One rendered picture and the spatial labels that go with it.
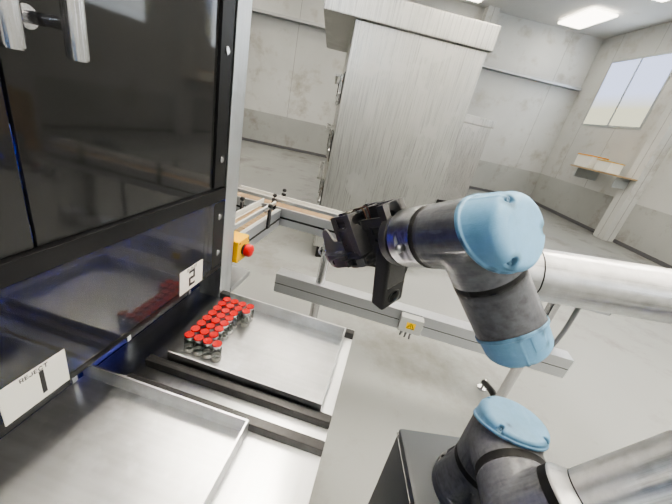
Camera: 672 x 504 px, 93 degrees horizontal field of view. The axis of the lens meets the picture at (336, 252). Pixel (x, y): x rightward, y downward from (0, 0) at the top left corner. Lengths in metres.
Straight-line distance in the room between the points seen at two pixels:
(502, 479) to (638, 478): 0.17
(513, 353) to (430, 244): 0.14
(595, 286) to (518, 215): 0.24
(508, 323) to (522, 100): 11.17
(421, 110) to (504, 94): 8.24
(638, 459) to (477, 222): 0.39
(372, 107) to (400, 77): 0.32
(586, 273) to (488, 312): 0.20
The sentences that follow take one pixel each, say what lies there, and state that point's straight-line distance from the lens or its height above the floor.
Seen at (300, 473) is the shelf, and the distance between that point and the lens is 0.65.
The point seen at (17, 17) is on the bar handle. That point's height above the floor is 1.45.
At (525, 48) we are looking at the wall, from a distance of 11.47.
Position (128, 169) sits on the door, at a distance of 0.61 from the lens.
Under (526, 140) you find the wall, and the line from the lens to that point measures 11.69.
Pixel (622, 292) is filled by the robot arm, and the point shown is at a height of 1.30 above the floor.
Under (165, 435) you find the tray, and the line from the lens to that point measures 0.69.
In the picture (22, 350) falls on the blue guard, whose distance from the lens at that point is 0.58.
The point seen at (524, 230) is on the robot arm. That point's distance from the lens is 0.32.
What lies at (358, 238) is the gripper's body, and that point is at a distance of 0.45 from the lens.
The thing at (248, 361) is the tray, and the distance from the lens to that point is 0.80.
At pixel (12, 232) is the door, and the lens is 0.52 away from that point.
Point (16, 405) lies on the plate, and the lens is 0.62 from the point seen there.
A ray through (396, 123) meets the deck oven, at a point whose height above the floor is 1.42.
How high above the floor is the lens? 1.44
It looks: 24 degrees down
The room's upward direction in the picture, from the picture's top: 13 degrees clockwise
